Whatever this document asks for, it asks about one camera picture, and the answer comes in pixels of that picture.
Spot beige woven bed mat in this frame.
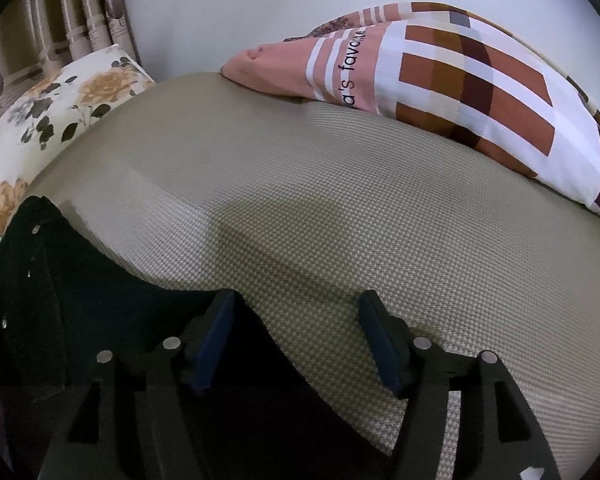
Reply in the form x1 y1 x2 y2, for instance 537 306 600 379
0 71 600 480

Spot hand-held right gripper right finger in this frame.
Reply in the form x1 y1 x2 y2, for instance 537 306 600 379
357 290 563 480

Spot black pants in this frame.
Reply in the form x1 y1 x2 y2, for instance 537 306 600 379
0 195 397 480

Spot white floral pillow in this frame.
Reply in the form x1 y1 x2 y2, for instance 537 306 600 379
0 44 157 237

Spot brown patterned blanket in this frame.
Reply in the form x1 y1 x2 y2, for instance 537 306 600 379
283 12 367 44

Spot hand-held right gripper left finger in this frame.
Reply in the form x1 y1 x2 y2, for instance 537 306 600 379
39 287 255 480

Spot beige striped curtain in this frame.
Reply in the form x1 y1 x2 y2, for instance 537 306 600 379
0 0 142 133

